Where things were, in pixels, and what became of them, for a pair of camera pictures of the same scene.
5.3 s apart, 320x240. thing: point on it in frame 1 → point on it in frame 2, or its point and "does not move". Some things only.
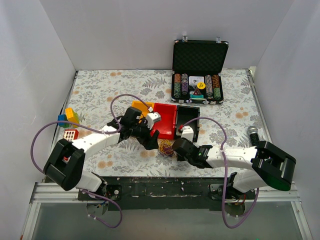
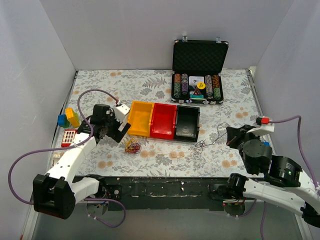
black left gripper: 144,133 → 120,131
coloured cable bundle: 166,148 → 132,146
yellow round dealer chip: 201,85 does not move
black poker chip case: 197,66 does not move
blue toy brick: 62,117 does not move
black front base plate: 166,193 does not move
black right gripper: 182,153 → 235,135
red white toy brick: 70,135 does not move
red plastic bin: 167,125 does not move
